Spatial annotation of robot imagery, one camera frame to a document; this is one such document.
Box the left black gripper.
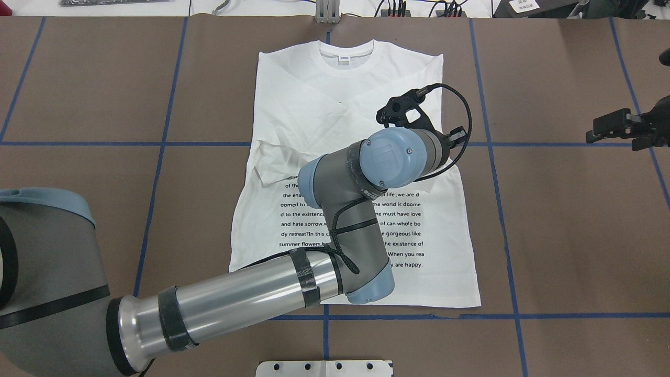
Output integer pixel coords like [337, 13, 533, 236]
[445, 126, 467, 148]

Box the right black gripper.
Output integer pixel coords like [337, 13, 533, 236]
[586, 96, 669, 152]

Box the white long-sleeve printed shirt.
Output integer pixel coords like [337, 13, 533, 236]
[228, 40, 481, 308]

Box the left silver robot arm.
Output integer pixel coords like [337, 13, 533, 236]
[2, 126, 470, 376]

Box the black box with label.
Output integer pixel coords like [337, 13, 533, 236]
[494, 1, 578, 18]

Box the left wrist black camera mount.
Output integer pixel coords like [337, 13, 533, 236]
[376, 83, 440, 132]

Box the left black camera cable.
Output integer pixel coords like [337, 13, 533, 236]
[238, 83, 473, 275]

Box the aluminium frame post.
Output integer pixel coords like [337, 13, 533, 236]
[315, 0, 341, 24]

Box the white camera post with base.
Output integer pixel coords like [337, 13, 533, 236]
[255, 360, 394, 376]

